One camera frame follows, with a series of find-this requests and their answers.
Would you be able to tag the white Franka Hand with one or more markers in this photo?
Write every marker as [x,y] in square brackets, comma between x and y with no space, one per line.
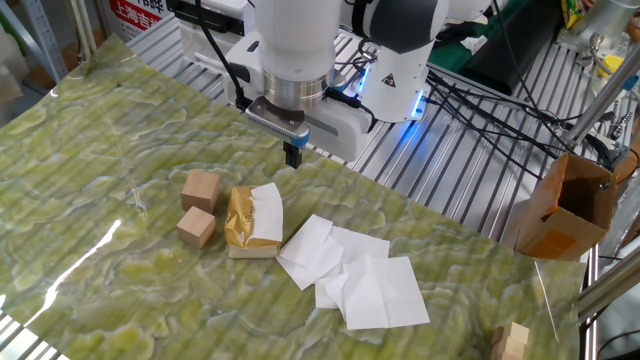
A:
[340,130]

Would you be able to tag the gold tissue pack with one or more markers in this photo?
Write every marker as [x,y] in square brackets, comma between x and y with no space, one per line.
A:
[237,220]

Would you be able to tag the white Franka Panda arm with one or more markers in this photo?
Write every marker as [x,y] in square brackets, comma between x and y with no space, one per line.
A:
[300,40]

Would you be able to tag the folded white napkin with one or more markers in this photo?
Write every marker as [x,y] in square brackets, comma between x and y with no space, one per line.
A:
[307,255]

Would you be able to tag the large flat white napkin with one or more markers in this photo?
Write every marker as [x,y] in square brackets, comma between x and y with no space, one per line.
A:
[385,295]

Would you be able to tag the wooden cube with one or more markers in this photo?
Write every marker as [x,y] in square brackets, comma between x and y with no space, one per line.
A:
[200,190]
[196,227]

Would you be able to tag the white plastic control box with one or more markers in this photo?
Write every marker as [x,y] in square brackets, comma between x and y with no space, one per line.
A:
[210,50]

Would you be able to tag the black device bar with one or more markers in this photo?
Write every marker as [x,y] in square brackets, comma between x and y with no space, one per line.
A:
[210,15]

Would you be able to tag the green marble pattern mat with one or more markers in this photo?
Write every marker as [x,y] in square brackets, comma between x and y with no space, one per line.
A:
[125,150]

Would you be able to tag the red white printed sign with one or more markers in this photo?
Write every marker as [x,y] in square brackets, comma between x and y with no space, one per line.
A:
[135,15]

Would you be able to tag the white crumpled paper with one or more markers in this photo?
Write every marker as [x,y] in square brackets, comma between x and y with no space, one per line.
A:
[474,44]

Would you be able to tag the black rolled mat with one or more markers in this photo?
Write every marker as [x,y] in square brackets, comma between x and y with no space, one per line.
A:
[515,50]

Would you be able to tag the brown cardboard box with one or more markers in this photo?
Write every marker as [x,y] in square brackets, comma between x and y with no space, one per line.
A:
[555,235]

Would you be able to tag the grey perforated steel upright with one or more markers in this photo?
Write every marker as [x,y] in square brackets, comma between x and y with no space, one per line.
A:
[42,35]

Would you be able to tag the small wooden block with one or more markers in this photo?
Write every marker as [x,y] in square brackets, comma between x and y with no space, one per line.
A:
[505,344]
[520,332]
[505,357]

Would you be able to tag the slanted aluminium pole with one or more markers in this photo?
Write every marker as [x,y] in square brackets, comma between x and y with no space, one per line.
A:
[600,100]

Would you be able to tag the yellow green snack bag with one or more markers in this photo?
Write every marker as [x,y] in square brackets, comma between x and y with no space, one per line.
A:
[572,10]

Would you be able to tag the yellow cap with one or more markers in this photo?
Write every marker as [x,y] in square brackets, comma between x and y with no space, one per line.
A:
[611,64]

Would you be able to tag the aluminium profile pole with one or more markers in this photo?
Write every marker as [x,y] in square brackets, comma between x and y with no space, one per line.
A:
[610,287]

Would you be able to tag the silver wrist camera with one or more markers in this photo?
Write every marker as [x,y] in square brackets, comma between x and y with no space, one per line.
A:
[277,125]

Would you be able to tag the aluminium frame post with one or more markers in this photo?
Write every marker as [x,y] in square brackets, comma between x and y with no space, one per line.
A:
[82,25]

